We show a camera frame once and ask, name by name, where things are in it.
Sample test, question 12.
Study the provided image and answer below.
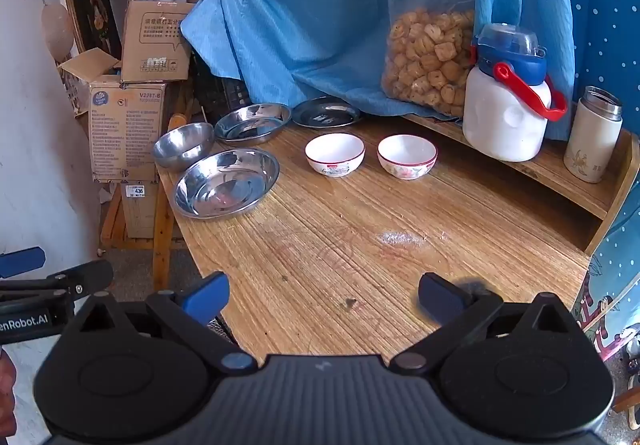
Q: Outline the open-flap cardboard box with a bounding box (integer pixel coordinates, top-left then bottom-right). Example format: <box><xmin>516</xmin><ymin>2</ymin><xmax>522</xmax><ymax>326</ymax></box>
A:
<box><xmin>58</xmin><ymin>47</ymin><xmax>124</xmax><ymax>117</ymax></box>

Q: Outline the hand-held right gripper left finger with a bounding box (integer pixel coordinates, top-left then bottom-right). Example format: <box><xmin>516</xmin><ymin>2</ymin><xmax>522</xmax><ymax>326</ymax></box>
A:
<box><xmin>80</xmin><ymin>271</ymin><xmax>258</xmax><ymax>372</ymax></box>

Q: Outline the person's left hand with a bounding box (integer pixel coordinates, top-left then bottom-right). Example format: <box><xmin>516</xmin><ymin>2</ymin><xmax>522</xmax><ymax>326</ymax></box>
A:
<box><xmin>0</xmin><ymin>349</ymin><xmax>19</xmax><ymax>431</ymax></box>

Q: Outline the stainless steel plate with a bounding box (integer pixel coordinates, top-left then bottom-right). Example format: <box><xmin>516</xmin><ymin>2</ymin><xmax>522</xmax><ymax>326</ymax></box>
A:
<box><xmin>173</xmin><ymin>148</ymin><xmax>280</xmax><ymax>219</ymax></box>
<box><xmin>214</xmin><ymin>102</ymin><xmax>292</xmax><ymax>146</ymax></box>
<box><xmin>291</xmin><ymin>96</ymin><xmax>362</xmax><ymax>128</ymax></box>

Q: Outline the clear bag of snacks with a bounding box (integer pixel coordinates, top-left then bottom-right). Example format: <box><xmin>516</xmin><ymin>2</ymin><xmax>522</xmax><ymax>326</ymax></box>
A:
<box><xmin>381</xmin><ymin>0</ymin><xmax>479</xmax><ymax>118</ymax></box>

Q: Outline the cartoon printed cloth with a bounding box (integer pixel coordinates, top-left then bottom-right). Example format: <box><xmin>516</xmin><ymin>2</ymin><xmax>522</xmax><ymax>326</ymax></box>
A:
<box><xmin>570</xmin><ymin>202</ymin><xmax>640</xmax><ymax>378</ymax></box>

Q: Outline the beige thermos bottle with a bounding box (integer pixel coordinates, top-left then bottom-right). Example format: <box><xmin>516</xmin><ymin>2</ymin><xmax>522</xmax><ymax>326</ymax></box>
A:
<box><xmin>563</xmin><ymin>86</ymin><xmax>624</xmax><ymax>184</ymax></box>

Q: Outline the black plastic crate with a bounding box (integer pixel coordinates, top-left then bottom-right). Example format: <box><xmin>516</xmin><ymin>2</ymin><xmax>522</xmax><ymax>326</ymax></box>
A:
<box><xmin>192</xmin><ymin>54</ymin><xmax>252</xmax><ymax>126</ymax></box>

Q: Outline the plain cardboard box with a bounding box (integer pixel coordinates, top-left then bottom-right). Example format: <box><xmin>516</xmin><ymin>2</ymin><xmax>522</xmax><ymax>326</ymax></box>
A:
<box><xmin>120</xmin><ymin>182</ymin><xmax>162</xmax><ymax>240</ymax></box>

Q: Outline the white bowl red label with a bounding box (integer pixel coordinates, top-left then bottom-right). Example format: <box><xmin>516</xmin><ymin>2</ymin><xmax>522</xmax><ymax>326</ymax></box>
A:
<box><xmin>305</xmin><ymin>132</ymin><xmax>366</xmax><ymax>178</ymax></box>

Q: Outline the small brown cardboard box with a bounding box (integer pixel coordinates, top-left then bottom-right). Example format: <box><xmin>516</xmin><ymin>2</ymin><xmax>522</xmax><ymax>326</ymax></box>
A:
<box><xmin>121</xmin><ymin>0</ymin><xmax>194</xmax><ymax>84</ymax></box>

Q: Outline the large printed cardboard box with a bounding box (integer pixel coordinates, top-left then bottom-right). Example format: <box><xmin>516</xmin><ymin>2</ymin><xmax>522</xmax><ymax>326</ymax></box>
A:
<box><xmin>88</xmin><ymin>75</ymin><xmax>167</xmax><ymax>184</ymax></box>

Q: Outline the wooden shelf riser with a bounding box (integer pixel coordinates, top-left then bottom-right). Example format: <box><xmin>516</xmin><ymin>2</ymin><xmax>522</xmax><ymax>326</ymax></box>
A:
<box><xmin>400</xmin><ymin>112</ymin><xmax>640</xmax><ymax>257</ymax></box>

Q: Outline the blue cloth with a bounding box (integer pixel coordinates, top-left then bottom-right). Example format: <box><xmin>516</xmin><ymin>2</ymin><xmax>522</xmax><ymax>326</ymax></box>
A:
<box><xmin>180</xmin><ymin>0</ymin><xmax>568</xmax><ymax>122</ymax></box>

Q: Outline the blue dotted curtain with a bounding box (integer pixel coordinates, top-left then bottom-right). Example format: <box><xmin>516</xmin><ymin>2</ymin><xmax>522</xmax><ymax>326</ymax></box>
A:
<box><xmin>554</xmin><ymin>0</ymin><xmax>640</xmax><ymax>138</ymax></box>

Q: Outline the wooden chair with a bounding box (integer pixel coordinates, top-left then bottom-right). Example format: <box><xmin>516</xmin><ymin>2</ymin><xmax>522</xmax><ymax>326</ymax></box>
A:
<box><xmin>99</xmin><ymin>85</ymin><xmax>203</xmax><ymax>292</ymax></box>

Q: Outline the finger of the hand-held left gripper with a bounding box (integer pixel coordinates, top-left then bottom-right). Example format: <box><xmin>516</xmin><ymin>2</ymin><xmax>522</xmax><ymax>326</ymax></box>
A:
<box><xmin>0</xmin><ymin>246</ymin><xmax>47</xmax><ymax>279</ymax></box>
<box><xmin>0</xmin><ymin>259</ymin><xmax>114</xmax><ymax>307</ymax></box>

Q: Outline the stainless steel bowl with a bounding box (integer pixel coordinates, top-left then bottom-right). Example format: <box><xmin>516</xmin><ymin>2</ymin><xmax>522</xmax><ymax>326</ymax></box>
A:
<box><xmin>151</xmin><ymin>122</ymin><xmax>216</xmax><ymax>172</ymax></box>

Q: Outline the white bowl floral print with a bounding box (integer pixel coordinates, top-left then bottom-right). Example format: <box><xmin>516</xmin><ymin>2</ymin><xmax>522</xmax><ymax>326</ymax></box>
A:
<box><xmin>377</xmin><ymin>134</ymin><xmax>439</xmax><ymax>181</ymax></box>

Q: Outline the white jug blue lid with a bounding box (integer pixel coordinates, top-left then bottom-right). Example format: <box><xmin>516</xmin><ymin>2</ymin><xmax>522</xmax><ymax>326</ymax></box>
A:
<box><xmin>462</xmin><ymin>23</ymin><xmax>569</xmax><ymax>163</ymax></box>

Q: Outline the beige round wall object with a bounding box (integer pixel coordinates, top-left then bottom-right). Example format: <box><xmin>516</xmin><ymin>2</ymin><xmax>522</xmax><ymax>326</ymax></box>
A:
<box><xmin>40</xmin><ymin>0</ymin><xmax>76</xmax><ymax>62</ymax></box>

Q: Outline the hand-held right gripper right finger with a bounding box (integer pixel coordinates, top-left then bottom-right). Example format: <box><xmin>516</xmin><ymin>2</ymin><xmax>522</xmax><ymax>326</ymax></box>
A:
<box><xmin>390</xmin><ymin>272</ymin><xmax>571</xmax><ymax>373</ymax></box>

